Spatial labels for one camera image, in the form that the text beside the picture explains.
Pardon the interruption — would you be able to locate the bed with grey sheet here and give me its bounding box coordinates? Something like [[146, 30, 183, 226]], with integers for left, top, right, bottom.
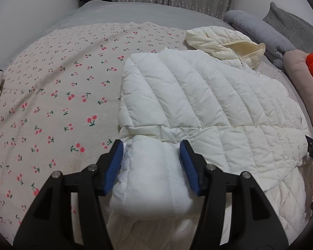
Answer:
[[0, 1, 313, 243]]

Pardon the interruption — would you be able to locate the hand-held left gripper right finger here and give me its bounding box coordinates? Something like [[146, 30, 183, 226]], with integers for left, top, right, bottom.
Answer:
[[179, 140, 289, 250]]

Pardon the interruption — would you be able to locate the grey quilted pillow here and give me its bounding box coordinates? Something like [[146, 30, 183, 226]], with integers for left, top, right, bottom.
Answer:
[[262, 2, 313, 60]]

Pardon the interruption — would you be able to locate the grey folded blanket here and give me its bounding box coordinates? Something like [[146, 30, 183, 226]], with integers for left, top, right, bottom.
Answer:
[[223, 10, 298, 69]]

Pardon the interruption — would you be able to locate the white quilted hooded jacket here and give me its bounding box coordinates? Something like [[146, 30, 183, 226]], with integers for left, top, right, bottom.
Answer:
[[106, 25, 313, 250]]

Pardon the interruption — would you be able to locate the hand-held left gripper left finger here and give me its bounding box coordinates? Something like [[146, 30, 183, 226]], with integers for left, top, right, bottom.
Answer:
[[13, 139, 124, 250]]

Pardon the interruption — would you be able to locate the cherry print blanket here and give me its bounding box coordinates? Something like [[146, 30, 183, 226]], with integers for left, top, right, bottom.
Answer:
[[0, 21, 313, 243]]

